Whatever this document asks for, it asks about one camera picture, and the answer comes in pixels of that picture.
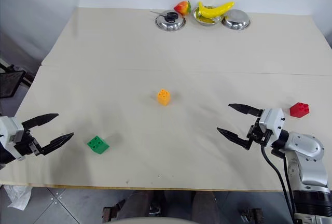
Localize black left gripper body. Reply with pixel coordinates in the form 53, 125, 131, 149
15, 128, 43, 159

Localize white crumpled plastic bag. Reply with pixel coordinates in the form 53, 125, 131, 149
3, 184, 34, 211

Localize empty steel bowl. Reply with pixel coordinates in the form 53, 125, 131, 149
220, 9, 252, 32

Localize small dark metal bracket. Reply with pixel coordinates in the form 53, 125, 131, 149
102, 199, 126, 222

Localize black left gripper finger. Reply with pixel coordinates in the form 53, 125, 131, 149
38, 132, 75, 157
21, 113, 60, 131

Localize steel bowl holding banana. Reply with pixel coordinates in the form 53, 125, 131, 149
191, 6, 222, 27

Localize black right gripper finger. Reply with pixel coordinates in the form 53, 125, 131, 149
216, 127, 254, 151
228, 103, 264, 118

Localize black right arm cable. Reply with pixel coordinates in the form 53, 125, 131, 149
260, 137, 299, 224

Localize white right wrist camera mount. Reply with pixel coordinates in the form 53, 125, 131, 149
258, 108, 286, 148

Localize yellow toy block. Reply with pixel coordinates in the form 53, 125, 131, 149
157, 89, 172, 106

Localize green toy block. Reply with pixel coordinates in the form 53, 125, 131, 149
87, 135, 110, 155

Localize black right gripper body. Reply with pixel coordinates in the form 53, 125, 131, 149
246, 116, 268, 146

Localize black handled scissors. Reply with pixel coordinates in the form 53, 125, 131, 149
149, 10, 179, 24

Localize pale rounded robot body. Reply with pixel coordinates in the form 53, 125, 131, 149
103, 215, 194, 224

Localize black metal stand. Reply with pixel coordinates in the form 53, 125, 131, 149
0, 62, 27, 101

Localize yellow toy banana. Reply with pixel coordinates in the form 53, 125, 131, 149
195, 1, 236, 19

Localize red toy block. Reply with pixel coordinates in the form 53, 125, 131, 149
289, 102, 311, 118

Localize red toy peach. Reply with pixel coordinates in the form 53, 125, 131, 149
173, 0, 192, 16

